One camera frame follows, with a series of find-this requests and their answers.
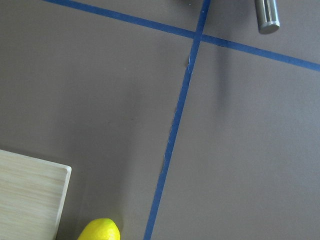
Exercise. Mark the yellow lemon lower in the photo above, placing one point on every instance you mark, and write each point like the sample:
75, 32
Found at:
100, 229

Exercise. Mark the wooden cutting board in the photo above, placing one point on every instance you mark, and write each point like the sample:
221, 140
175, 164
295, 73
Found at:
32, 196

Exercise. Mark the metal scoop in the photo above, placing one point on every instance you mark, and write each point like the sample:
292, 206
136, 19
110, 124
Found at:
267, 16

